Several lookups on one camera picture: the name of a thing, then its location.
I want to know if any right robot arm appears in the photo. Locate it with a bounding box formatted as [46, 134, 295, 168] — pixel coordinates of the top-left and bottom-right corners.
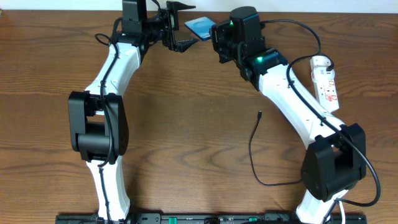
[210, 19, 368, 223]

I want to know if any blue Galaxy smartphone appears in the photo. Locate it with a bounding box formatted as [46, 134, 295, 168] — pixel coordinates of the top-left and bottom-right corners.
[184, 17, 215, 41]

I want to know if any black USB charging cable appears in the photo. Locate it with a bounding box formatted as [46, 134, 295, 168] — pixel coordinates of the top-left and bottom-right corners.
[248, 53, 335, 187]

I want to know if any white power strip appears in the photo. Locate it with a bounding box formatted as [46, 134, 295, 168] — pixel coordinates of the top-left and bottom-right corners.
[311, 67, 339, 113]

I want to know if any white power strip cord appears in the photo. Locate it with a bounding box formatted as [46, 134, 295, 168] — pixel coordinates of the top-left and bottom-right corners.
[337, 200, 346, 224]

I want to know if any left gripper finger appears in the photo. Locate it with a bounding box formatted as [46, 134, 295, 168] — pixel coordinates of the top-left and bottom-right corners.
[166, 1, 196, 12]
[174, 39, 198, 53]

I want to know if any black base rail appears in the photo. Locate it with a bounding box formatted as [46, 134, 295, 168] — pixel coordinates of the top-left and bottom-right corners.
[55, 212, 368, 224]

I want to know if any white USB charger plug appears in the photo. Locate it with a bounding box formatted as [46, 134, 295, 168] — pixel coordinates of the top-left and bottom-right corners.
[310, 55, 334, 71]

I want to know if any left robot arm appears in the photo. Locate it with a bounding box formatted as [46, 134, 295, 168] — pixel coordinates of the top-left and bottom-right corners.
[68, 0, 197, 223]

